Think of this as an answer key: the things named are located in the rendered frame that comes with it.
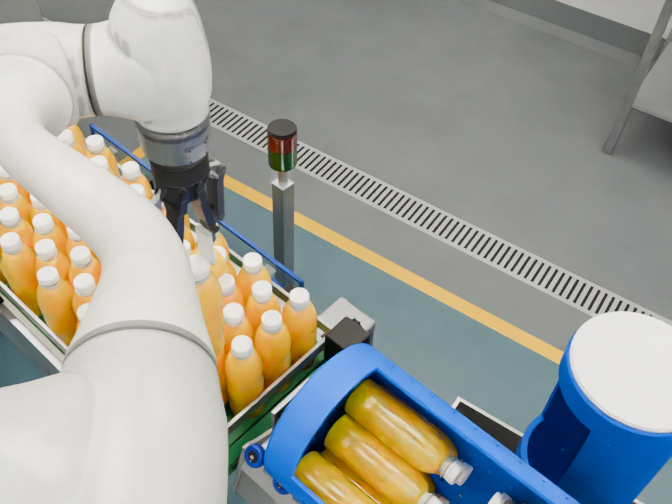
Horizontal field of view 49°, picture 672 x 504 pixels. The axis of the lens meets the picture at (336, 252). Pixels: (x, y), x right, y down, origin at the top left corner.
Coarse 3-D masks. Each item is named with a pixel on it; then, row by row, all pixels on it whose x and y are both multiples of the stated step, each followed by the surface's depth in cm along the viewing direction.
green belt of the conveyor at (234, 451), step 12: (300, 372) 158; (312, 372) 158; (300, 384) 156; (276, 396) 154; (228, 408) 152; (264, 408) 152; (228, 420) 150; (252, 420) 150; (264, 420) 150; (240, 432) 148; (252, 432) 149; (264, 432) 150; (228, 444) 146; (240, 444) 147; (228, 456) 145; (228, 468) 145
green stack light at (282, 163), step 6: (294, 150) 158; (270, 156) 159; (276, 156) 158; (282, 156) 157; (288, 156) 158; (294, 156) 159; (270, 162) 160; (276, 162) 159; (282, 162) 159; (288, 162) 159; (294, 162) 161; (276, 168) 160; (282, 168) 160; (288, 168) 160
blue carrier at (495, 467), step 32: (352, 352) 124; (320, 384) 118; (352, 384) 118; (384, 384) 138; (416, 384) 123; (288, 416) 118; (320, 416) 116; (448, 416) 118; (288, 448) 118; (320, 448) 140; (480, 448) 114; (288, 480) 120; (480, 480) 130; (512, 480) 126; (544, 480) 113
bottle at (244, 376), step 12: (252, 348) 138; (228, 360) 138; (240, 360) 137; (252, 360) 138; (228, 372) 139; (240, 372) 138; (252, 372) 138; (228, 384) 143; (240, 384) 140; (252, 384) 141; (228, 396) 147; (240, 396) 143; (252, 396) 144; (240, 408) 147
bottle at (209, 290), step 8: (208, 280) 113; (216, 280) 114; (200, 288) 112; (208, 288) 112; (216, 288) 114; (200, 296) 112; (208, 296) 113; (216, 296) 114; (200, 304) 113; (208, 304) 113; (216, 304) 115; (208, 312) 115; (216, 312) 116; (208, 320) 116; (216, 320) 118; (208, 328) 118; (216, 328) 119; (216, 336) 121; (224, 336) 126; (216, 344) 123; (216, 352) 125
